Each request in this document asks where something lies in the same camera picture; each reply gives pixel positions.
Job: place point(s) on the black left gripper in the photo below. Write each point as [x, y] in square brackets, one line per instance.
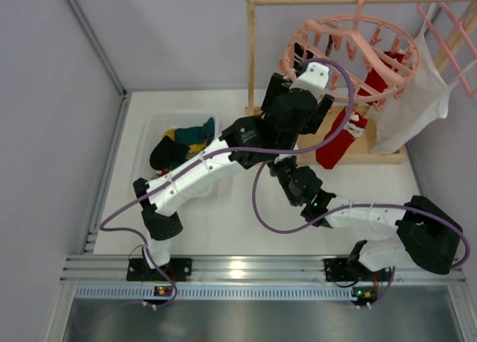
[272, 90]

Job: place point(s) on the red Christmas sock front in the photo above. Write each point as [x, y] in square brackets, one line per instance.
[329, 155]

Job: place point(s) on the pink round clip hanger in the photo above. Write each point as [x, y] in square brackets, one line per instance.
[356, 37]

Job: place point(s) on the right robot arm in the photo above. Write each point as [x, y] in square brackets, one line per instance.
[397, 234]

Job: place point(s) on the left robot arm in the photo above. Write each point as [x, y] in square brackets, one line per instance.
[247, 142]

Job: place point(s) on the pink clothes hanger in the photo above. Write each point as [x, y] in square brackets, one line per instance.
[459, 37]

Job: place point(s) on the hanging black striped sock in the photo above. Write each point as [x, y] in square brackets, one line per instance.
[300, 55]

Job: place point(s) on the brown beige striped sock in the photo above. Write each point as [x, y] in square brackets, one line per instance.
[329, 46]

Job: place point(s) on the wooden clothes rack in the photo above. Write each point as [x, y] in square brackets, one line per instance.
[253, 59]

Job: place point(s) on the red sock rear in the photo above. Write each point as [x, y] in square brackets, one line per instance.
[395, 61]

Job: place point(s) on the dark green sock upper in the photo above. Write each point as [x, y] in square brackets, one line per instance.
[208, 129]

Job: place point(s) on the white tank top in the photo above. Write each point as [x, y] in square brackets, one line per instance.
[425, 98]

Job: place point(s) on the yellow sock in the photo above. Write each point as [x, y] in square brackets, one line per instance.
[190, 137]

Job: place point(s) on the white plastic mesh basket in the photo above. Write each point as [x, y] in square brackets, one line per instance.
[156, 125]

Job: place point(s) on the green reindeer Christmas sock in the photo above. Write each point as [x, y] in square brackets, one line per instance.
[161, 173]

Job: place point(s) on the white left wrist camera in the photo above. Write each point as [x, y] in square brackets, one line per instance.
[314, 79]

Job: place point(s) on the aluminium frame post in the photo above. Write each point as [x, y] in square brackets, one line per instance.
[95, 44]

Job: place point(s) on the grey slotted cable duct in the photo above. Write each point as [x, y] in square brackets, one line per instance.
[221, 292]

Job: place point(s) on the aluminium mounting rail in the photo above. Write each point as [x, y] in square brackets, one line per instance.
[240, 270]

